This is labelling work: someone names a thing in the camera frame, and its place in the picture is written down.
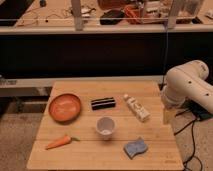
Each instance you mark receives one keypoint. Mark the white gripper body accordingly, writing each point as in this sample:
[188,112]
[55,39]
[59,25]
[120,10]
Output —
[170,100]

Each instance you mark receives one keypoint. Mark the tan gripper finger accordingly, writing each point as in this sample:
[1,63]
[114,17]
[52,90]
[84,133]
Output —
[168,115]

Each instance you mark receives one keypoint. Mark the black white striped eraser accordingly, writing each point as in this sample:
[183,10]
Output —
[103,103]

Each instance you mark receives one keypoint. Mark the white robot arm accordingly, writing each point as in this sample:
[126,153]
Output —
[186,81]

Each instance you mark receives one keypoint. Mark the white ceramic cup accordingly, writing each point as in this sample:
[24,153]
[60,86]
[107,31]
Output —
[105,127]

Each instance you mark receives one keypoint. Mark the white tube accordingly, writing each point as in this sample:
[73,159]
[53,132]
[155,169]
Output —
[140,112]

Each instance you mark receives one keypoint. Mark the blue sponge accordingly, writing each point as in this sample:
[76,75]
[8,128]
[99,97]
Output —
[135,147]

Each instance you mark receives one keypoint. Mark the orange tool on bench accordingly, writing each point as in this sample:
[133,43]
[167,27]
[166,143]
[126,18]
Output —
[133,14]

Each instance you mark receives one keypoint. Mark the black bag on bench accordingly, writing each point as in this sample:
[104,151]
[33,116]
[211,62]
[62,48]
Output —
[112,17]

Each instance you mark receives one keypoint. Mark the orange toy carrot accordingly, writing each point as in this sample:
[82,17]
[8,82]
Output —
[60,142]

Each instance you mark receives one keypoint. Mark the grey right post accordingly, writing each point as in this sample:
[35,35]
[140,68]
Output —
[173,14]

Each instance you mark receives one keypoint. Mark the grey post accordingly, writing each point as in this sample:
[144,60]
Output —
[76,8]
[173,14]

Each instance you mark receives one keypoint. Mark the grey left post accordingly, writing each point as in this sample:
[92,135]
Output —
[76,8]

